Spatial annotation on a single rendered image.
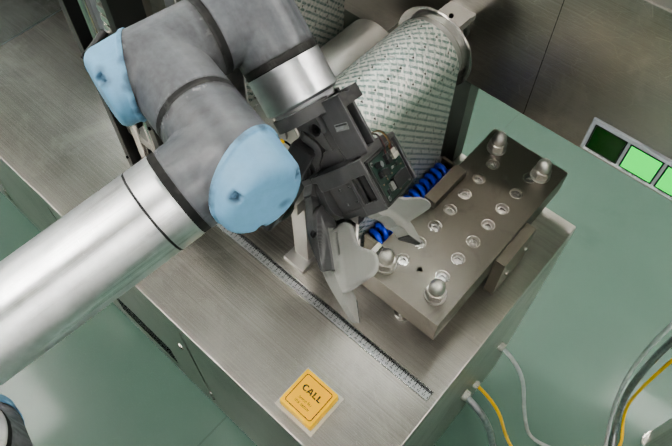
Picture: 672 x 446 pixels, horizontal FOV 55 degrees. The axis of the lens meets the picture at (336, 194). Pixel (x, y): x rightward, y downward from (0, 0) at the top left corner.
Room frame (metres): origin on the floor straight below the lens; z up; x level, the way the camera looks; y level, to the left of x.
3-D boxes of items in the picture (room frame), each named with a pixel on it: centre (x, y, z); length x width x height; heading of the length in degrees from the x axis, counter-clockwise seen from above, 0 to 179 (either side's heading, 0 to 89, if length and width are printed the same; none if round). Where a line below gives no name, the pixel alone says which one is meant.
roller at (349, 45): (0.78, 0.02, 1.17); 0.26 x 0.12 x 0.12; 138
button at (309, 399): (0.32, 0.04, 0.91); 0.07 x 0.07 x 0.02; 48
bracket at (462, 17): (0.83, -0.19, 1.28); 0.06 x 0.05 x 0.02; 138
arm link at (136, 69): (0.40, 0.15, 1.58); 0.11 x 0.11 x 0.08; 35
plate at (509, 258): (0.56, -0.31, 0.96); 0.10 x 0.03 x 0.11; 138
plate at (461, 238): (0.61, -0.23, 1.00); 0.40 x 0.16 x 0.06; 138
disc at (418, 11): (0.79, -0.16, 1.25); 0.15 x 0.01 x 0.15; 48
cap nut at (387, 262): (0.51, -0.08, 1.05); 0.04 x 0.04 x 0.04
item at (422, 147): (0.65, -0.11, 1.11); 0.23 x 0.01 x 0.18; 138
